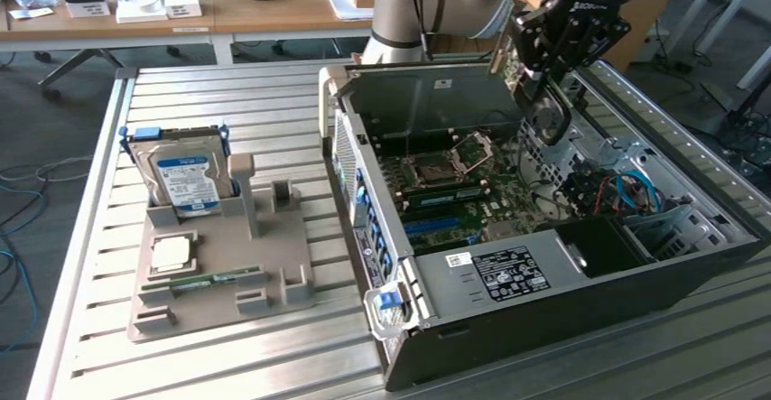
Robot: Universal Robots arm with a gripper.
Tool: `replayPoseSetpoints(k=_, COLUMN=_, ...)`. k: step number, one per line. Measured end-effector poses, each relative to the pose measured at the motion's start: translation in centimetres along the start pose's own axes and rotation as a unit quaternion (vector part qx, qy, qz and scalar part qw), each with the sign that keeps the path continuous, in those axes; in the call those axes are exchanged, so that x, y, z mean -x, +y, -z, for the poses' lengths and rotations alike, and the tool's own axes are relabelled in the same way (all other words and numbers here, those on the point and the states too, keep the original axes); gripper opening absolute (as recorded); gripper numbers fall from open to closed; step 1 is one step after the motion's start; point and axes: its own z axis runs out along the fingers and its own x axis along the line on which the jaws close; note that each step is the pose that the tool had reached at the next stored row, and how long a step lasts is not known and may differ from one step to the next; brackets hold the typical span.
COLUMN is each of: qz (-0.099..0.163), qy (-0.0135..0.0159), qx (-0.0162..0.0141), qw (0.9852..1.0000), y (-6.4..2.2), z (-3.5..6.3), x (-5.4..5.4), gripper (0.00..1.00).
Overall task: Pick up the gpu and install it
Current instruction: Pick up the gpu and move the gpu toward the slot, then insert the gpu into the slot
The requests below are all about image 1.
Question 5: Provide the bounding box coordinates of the black graphics card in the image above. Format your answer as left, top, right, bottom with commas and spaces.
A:
491, 33, 575, 148

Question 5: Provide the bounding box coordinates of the perforated metal disk bay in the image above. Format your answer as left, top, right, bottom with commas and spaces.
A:
517, 97, 650, 181

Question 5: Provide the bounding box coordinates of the metal socket cover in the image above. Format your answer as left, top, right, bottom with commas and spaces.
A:
445, 131, 497, 178

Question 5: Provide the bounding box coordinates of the stack of papers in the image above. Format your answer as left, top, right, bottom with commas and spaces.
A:
326, 0, 376, 23

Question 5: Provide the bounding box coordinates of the CPU socket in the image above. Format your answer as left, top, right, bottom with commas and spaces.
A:
409, 151, 469, 190

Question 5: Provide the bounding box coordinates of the green motherboard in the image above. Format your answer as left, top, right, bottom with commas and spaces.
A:
379, 140, 579, 253

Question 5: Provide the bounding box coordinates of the installed dark RAM stick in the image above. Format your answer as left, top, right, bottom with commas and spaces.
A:
402, 185, 487, 208

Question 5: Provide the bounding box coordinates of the wooden desk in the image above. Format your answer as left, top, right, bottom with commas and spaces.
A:
0, 0, 218, 54
210, 0, 545, 45

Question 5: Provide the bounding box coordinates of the grey slanted disk bay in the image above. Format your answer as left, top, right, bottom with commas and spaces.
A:
622, 202, 731, 262

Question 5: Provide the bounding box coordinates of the grey power supply unit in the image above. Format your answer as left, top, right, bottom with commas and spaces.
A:
414, 230, 590, 321

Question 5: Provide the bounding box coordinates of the white labelled box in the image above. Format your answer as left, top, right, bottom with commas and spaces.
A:
163, 0, 203, 20

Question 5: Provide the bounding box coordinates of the open black PC case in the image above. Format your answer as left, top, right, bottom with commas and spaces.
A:
318, 46, 771, 393

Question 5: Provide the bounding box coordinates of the blue case latch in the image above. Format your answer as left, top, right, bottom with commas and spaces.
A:
372, 288, 403, 313

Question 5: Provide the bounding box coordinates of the flat white box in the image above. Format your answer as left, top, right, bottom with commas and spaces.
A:
114, 0, 171, 24

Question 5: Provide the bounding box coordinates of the hard disk with blue caddy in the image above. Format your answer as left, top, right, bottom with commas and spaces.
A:
118, 119, 243, 219

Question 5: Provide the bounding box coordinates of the white box with black top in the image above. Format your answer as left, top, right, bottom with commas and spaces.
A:
59, 0, 112, 19

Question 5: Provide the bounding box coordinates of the silver CPU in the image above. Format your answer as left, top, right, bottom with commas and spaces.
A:
150, 237, 194, 270

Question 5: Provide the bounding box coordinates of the green RAM stick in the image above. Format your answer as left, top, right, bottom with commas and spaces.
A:
142, 265, 264, 291

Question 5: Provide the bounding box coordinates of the grey parts rack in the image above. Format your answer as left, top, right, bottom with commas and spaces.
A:
126, 153, 318, 344

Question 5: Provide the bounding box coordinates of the white paper label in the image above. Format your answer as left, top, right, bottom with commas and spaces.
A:
7, 6, 56, 21

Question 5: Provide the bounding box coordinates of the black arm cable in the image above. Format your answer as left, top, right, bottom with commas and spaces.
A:
407, 0, 449, 61

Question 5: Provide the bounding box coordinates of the blue wire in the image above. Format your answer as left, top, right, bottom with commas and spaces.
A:
614, 169, 667, 214

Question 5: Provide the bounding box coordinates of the white floor cable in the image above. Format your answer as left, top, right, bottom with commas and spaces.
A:
0, 154, 94, 183

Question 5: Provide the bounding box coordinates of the blue floor cable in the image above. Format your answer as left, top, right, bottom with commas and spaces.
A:
0, 181, 44, 352

